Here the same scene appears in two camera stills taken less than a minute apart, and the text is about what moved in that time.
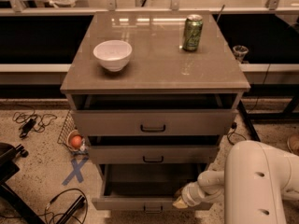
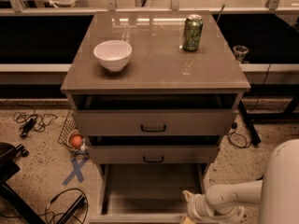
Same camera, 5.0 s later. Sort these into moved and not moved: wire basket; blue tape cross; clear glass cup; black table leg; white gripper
Moved: white gripper
Not moved: wire basket; clear glass cup; blue tape cross; black table leg
